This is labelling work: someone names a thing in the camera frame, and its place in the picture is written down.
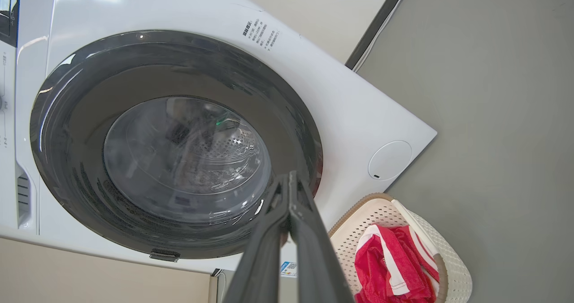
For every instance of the cream perforated laundry basket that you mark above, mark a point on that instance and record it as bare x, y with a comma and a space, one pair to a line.
453, 267

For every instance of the white front-load washing machine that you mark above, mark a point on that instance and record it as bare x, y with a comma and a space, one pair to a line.
358, 114

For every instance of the dark baseboard strip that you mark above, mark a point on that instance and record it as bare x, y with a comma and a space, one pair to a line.
379, 21

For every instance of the round white filter cover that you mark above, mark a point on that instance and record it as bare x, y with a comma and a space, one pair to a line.
390, 160

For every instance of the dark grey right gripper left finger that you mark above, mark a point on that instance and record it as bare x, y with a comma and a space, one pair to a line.
260, 258

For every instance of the blue energy label sticker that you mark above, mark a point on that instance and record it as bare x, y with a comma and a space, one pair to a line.
289, 269

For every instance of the red shorts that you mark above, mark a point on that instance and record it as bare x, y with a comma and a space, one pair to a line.
415, 267

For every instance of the dark round washing machine door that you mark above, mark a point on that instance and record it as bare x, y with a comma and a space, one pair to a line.
67, 114

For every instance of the red white striped shirt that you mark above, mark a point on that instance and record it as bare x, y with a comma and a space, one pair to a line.
397, 280

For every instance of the black display panel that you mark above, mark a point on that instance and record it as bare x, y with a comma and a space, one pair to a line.
6, 20

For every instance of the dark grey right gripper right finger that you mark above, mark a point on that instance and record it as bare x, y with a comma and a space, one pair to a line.
318, 267

